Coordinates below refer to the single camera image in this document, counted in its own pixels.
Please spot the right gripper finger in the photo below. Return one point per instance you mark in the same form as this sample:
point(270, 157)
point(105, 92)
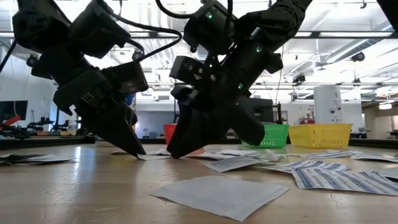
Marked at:
point(177, 118)
point(199, 130)

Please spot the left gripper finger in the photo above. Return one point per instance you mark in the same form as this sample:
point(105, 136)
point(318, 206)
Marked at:
point(109, 124)
point(136, 138)

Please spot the white packet with green print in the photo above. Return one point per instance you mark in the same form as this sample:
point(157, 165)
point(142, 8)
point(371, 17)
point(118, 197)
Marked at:
point(272, 155)

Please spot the white packet with grey print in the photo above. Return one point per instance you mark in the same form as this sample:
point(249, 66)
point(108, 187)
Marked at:
point(376, 158)
point(40, 158)

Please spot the black background robot arm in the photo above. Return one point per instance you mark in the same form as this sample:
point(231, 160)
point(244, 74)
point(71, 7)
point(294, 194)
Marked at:
point(38, 126)

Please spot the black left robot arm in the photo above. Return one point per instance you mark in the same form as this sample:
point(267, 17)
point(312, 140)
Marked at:
point(40, 25)

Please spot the white packet with blue label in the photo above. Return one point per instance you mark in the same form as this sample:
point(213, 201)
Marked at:
point(119, 152)

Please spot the black computer monitor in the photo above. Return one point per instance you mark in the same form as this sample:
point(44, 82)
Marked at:
point(12, 109)
point(267, 110)

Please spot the green plastic basket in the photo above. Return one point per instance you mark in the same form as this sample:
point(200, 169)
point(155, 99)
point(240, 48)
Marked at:
point(276, 137)

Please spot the large plain white gauze packet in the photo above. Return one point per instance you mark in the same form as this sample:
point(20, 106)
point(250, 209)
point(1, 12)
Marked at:
point(217, 196)

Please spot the red background object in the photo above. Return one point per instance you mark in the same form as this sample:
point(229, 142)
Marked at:
point(11, 120)

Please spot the red background box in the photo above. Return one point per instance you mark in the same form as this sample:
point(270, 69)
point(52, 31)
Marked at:
point(306, 120)

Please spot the white background cabinet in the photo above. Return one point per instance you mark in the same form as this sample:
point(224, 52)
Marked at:
point(328, 104)

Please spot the yellow plastic basket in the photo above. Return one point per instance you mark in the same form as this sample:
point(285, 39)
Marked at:
point(320, 136)

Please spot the wide blue striped bandage packet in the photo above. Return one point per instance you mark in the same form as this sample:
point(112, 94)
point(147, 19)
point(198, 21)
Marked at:
point(342, 182)

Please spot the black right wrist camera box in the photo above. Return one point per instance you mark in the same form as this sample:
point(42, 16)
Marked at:
point(192, 68)

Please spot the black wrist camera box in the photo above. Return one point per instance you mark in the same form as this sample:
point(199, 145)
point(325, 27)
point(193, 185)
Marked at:
point(192, 68)
point(127, 77)

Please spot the black ceiling mounted camera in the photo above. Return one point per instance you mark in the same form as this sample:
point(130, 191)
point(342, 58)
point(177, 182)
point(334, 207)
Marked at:
point(299, 78)
point(358, 56)
point(32, 60)
point(137, 55)

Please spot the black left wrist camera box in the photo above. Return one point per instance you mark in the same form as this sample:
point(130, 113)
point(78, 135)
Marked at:
point(127, 77)

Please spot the black table edge rail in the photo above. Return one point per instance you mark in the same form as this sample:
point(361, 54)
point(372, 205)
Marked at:
point(46, 143)

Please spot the black overhead frame light bar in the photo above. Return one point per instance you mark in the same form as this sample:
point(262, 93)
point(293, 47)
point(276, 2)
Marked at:
point(316, 34)

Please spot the lit wall lamp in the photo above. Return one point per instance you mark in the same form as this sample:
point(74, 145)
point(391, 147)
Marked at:
point(385, 106)

